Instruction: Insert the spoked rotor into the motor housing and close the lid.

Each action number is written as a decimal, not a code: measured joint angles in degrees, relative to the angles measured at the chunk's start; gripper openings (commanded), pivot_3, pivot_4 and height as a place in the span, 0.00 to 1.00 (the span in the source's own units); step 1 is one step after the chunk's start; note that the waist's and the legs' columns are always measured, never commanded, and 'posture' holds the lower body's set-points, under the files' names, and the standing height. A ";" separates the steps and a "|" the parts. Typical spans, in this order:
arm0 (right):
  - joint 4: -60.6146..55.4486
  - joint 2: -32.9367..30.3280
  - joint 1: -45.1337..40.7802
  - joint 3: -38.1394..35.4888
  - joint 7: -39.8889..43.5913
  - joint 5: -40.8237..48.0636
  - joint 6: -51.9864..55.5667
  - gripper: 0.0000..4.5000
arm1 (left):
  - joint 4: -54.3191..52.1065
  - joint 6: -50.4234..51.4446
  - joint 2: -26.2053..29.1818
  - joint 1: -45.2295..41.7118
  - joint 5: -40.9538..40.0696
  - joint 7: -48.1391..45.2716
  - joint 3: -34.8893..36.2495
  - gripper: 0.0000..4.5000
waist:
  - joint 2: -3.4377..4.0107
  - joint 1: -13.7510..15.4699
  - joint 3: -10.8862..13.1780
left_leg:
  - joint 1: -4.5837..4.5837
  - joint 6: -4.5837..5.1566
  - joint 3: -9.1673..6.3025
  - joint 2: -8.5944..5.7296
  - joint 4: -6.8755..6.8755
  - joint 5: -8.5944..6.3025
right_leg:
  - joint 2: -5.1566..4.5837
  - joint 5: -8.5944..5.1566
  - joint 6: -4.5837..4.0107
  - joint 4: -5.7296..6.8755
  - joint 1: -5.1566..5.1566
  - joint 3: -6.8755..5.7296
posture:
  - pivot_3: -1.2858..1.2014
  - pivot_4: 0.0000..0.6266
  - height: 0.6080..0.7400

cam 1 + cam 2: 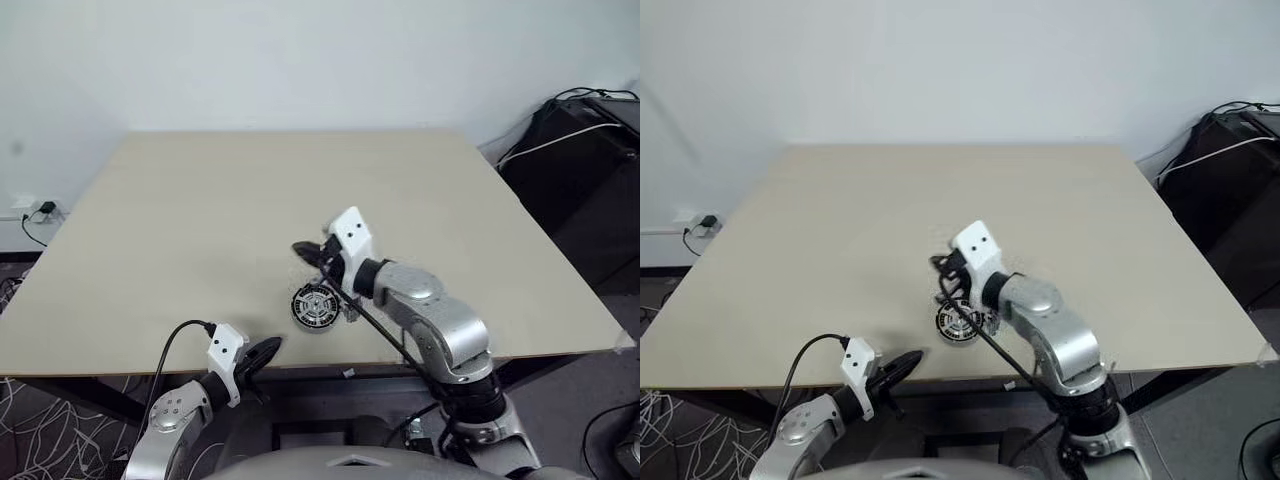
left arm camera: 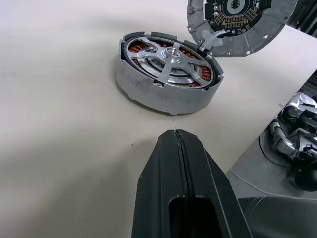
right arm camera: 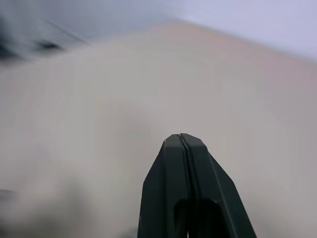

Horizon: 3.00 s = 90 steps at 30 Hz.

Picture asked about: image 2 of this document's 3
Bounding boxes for motor cover with circuit board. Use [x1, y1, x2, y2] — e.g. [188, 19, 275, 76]
[186, 0, 299, 58]

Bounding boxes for silver spoked motor rotor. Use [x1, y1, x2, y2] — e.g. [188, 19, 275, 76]
[124, 36, 214, 89]

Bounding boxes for motor stator housing copper windings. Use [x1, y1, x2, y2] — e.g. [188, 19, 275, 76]
[115, 30, 225, 117]

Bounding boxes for silver robot body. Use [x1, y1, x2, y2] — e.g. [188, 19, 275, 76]
[259, 91, 317, 193]

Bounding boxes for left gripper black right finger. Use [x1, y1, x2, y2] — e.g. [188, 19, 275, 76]
[175, 129, 255, 238]

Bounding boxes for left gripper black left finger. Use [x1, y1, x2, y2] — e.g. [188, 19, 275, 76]
[130, 128, 193, 238]

